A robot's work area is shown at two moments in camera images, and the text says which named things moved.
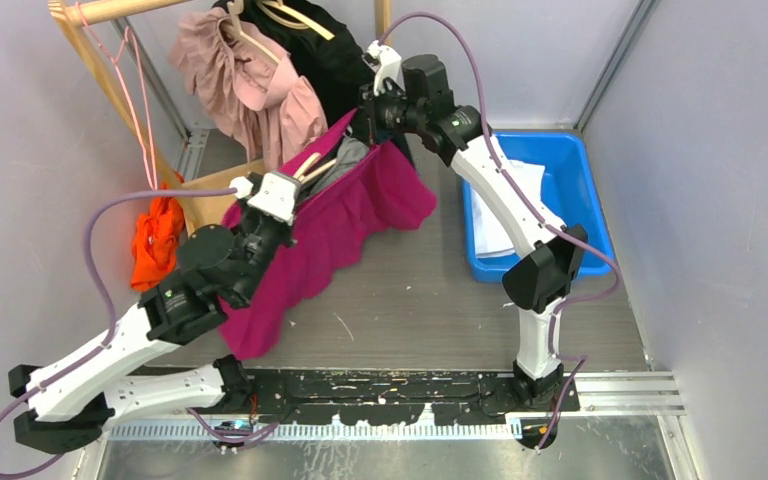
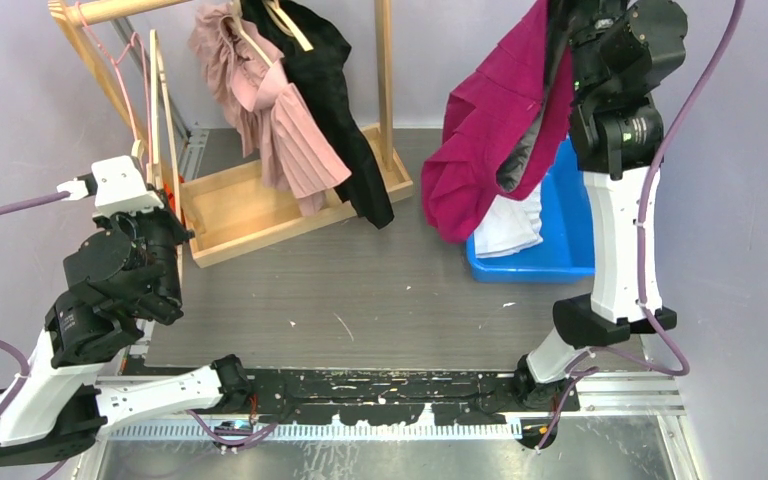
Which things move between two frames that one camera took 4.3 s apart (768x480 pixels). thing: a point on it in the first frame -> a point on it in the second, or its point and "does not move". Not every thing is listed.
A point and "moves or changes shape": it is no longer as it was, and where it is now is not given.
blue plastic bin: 568,189 does not move
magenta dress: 331,230 -> 484,111
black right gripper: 368,115 -> 571,2
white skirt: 492,233 does not move
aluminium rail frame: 652,393 does not move
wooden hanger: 302,174 -> 157,60
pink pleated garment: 250,84 moves or changes shape
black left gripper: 248,211 -> 159,213
